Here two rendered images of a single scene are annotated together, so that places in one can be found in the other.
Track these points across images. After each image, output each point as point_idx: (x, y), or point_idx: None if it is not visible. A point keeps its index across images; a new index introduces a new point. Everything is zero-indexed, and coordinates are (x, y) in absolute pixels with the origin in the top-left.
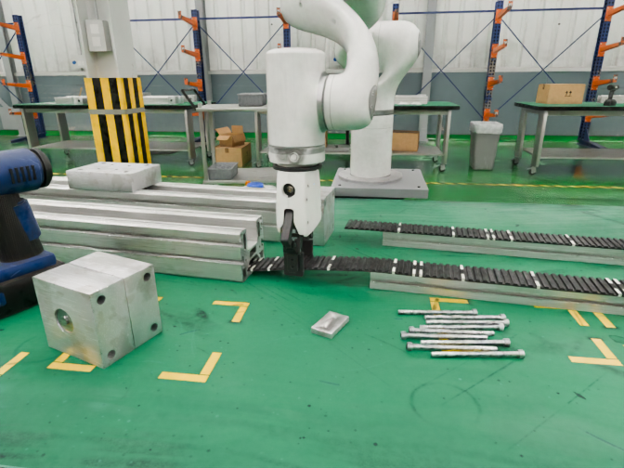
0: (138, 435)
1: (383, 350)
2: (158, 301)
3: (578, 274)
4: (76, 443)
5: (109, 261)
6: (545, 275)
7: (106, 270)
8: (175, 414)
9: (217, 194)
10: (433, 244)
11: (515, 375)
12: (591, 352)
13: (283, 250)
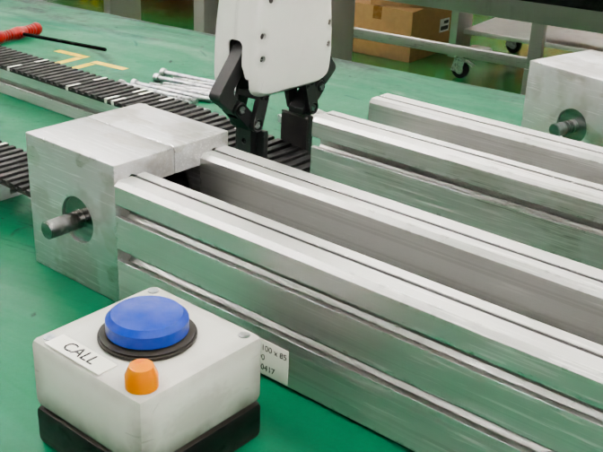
0: (523, 107)
1: (275, 100)
2: None
3: None
4: None
5: (593, 71)
6: (5, 63)
7: (589, 63)
8: (493, 108)
9: (374, 209)
10: None
11: (191, 73)
12: (96, 67)
13: (317, 105)
